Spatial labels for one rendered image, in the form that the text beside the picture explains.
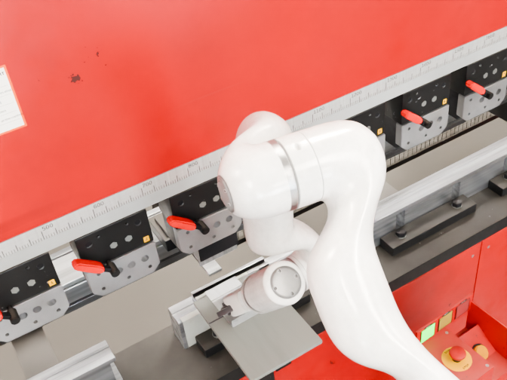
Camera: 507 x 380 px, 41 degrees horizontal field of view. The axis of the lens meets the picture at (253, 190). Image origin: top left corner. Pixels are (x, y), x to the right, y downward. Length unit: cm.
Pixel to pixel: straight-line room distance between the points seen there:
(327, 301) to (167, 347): 87
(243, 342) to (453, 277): 73
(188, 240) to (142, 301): 160
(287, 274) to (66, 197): 42
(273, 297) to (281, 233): 15
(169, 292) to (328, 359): 132
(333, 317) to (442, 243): 105
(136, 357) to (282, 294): 56
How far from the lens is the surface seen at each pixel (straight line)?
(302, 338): 152
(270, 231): 116
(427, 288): 195
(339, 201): 91
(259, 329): 155
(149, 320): 295
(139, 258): 142
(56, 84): 117
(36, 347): 181
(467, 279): 207
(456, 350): 176
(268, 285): 126
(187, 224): 137
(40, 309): 141
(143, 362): 170
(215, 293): 163
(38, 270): 135
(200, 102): 129
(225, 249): 158
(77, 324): 304
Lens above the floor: 220
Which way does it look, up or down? 39 degrees down
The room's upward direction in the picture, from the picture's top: 7 degrees counter-clockwise
